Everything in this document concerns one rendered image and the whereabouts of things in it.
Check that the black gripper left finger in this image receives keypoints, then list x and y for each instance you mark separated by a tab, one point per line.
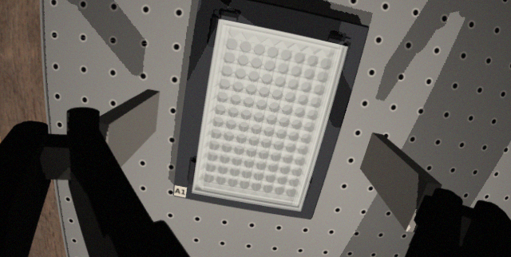
113	220

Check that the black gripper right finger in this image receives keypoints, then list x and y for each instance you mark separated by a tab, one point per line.
435	215

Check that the dark grey plate nest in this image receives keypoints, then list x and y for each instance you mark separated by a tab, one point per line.
274	17

